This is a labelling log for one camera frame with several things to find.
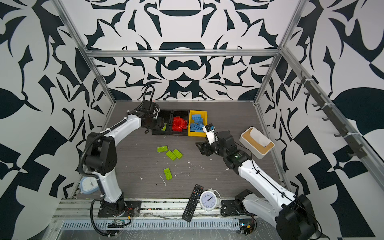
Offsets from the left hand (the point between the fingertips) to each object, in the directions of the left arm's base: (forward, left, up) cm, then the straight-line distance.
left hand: (160, 122), depth 94 cm
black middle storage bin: (+9, -13, -3) cm, 16 cm away
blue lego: (+2, -23, -8) cm, 24 cm away
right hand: (-17, -24, +7) cm, 30 cm away
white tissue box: (-12, -58, -6) cm, 60 cm away
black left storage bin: (+7, -3, -1) cm, 7 cm away
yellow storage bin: (+10, -28, -6) cm, 30 cm away
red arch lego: (+3, -11, -7) cm, 13 cm away
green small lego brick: (-13, 0, -11) cm, 17 cm away
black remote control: (-43, -18, -9) cm, 48 cm away
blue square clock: (-33, +36, -9) cm, 49 cm away
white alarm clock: (-43, -27, -9) cm, 51 cm away
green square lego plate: (-17, -8, -10) cm, 21 cm away
